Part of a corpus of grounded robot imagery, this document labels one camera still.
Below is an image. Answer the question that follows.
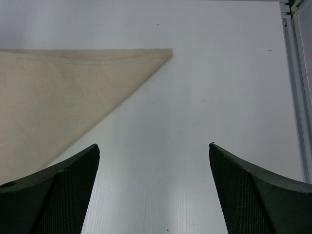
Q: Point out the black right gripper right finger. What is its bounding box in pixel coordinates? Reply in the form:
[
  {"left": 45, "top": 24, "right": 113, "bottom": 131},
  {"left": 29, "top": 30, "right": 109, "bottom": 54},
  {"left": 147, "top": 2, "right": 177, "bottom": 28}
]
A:
[{"left": 209, "top": 143, "right": 312, "bottom": 234}]

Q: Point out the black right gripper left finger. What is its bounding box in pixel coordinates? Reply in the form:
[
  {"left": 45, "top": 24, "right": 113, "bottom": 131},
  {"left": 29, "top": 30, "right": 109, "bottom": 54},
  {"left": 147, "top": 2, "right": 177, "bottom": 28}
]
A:
[{"left": 0, "top": 144, "right": 100, "bottom": 234}]

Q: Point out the beige cloth napkin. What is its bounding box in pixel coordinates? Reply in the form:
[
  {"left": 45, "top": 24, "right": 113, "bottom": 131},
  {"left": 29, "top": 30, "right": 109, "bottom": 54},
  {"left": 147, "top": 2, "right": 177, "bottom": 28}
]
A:
[{"left": 0, "top": 48, "right": 173, "bottom": 184}]

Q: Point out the aluminium frame rail right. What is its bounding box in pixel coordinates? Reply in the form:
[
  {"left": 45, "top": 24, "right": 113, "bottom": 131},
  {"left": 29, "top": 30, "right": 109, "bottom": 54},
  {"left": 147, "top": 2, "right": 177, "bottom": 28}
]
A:
[{"left": 281, "top": 0, "right": 312, "bottom": 183}]

